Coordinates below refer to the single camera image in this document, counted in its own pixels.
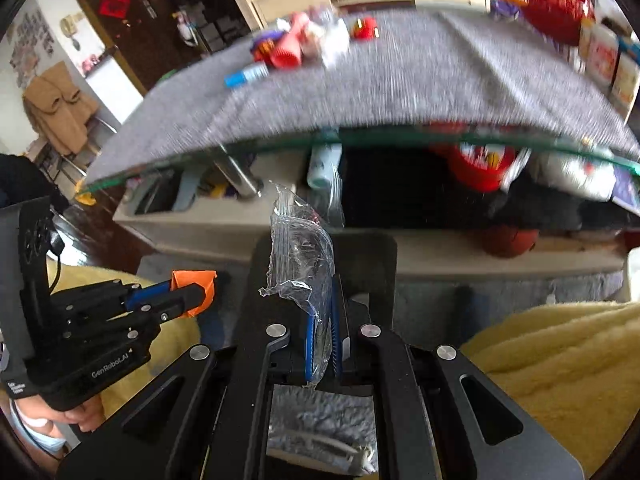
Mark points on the white canister yellow lid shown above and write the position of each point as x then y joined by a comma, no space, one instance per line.
585,37

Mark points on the red plastic basket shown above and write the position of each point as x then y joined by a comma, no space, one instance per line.
555,10

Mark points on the white plastic wrapper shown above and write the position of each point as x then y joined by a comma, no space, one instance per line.
334,42

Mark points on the blue tube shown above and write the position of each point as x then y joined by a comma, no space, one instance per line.
245,76

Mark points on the red door decoration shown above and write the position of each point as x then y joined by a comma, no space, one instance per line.
112,5

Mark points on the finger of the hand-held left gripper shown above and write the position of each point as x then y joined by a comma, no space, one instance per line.
150,294
192,301

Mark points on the white canister red label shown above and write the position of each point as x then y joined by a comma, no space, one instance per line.
602,52

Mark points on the chrome table leg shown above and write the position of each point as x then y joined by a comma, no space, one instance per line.
240,175

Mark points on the basketball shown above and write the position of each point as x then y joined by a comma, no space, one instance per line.
510,241

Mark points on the white bottle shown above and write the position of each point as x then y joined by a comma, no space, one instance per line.
322,165

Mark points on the beige coffee table base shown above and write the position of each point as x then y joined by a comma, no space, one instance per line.
200,230

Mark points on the white plastic bag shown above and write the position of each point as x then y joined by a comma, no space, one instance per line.
575,175

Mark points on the brown door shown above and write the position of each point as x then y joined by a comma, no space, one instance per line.
135,45

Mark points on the tan coat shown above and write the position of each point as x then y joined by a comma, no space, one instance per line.
55,105

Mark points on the red tub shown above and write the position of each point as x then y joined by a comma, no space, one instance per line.
480,162

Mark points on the pink ribbed cup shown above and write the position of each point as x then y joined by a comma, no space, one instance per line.
287,50

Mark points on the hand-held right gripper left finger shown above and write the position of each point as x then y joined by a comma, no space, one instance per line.
312,355

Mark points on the small red toy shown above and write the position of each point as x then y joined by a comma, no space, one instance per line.
365,28

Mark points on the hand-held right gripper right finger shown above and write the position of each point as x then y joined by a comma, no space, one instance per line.
339,340

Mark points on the person's left hand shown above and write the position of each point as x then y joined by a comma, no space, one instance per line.
75,417

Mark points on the clear plastic wrapper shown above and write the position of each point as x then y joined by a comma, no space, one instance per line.
300,255

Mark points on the wall photo collage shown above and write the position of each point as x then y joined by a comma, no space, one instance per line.
30,42

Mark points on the grey table cloth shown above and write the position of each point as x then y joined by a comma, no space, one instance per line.
400,75

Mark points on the yellow fleece blanket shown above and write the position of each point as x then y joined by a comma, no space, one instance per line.
565,360

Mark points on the light blue cloth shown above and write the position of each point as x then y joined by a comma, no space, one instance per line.
40,442

